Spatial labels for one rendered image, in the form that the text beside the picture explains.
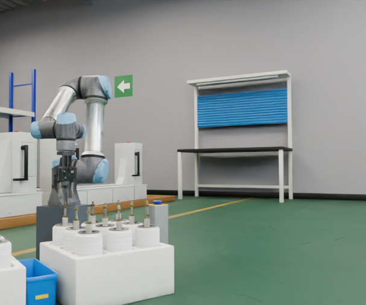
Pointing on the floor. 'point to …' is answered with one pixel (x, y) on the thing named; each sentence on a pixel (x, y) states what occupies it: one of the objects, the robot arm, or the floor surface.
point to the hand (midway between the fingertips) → (65, 201)
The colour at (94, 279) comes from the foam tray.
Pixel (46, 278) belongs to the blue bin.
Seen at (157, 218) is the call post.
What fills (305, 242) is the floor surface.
